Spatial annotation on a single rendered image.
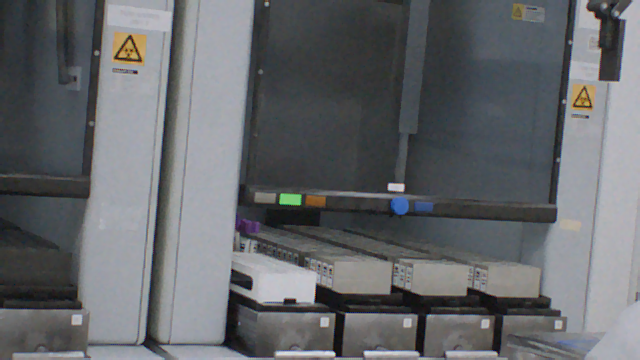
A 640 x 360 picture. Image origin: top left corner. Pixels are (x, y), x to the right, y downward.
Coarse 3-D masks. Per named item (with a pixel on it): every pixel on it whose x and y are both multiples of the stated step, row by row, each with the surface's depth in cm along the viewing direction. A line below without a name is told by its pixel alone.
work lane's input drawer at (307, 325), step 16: (240, 304) 211; (256, 304) 207; (272, 304) 207; (288, 304) 208; (304, 304) 210; (320, 304) 211; (240, 320) 210; (256, 320) 204; (272, 320) 205; (288, 320) 206; (304, 320) 208; (320, 320) 209; (240, 336) 209; (256, 336) 204; (272, 336) 205; (288, 336) 207; (304, 336) 208; (320, 336) 209; (256, 352) 204; (272, 352) 206; (288, 352) 202; (304, 352) 204; (320, 352) 205
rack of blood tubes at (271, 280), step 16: (240, 256) 226; (256, 256) 228; (256, 272) 210; (272, 272) 209; (288, 272) 210; (304, 272) 212; (240, 288) 215; (256, 288) 209; (272, 288) 209; (288, 288) 210; (304, 288) 211
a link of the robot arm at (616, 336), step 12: (624, 312) 115; (636, 312) 113; (624, 324) 113; (636, 324) 112; (612, 336) 114; (624, 336) 112; (636, 336) 111; (600, 348) 115; (612, 348) 113; (624, 348) 111; (636, 348) 110
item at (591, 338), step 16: (512, 336) 197; (528, 336) 197; (544, 336) 198; (560, 336) 200; (576, 336) 201; (592, 336) 202; (512, 352) 197; (528, 352) 195; (544, 352) 191; (560, 352) 188; (576, 352) 186
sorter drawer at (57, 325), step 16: (0, 304) 189; (16, 304) 188; (32, 304) 189; (48, 304) 190; (64, 304) 191; (80, 304) 192; (0, 320) 186; (16, 320) 187; (32, 320) 188; (48, 320) 189; (64, 320) 190; (80, 320) 191; (0, 336) 186; (16, 336) 187; (32, 336) 188; (48, 336) 189; (64, 336) 190; (80, 336) 192; (0, 352) 187; (16, 352) 184; (32, 352) 185; (48, 352) 186; (64, 352) 187; (80, 352) 188
